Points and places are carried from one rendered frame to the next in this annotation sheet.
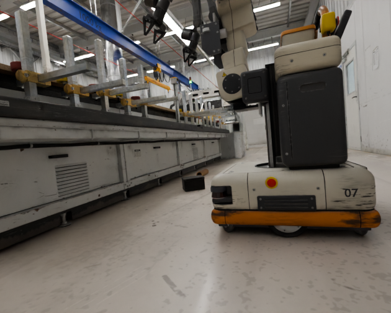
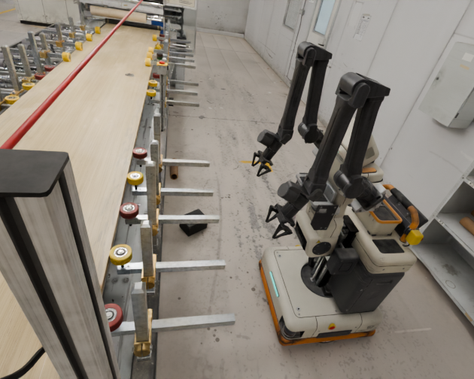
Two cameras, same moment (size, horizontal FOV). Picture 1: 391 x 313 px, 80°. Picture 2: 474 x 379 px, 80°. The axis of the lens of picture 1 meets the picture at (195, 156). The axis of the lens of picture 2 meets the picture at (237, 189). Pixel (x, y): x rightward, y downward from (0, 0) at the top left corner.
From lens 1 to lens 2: 1.71 m
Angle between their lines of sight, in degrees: 47
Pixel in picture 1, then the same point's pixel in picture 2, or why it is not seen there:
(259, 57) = not seen: outside the picture
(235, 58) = (334, 231)
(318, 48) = (402, 265)
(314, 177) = (357, 322)
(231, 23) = (344, 200)
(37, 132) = not seen: hidden behind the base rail
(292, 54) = (386, 266)
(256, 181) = (322, 327)
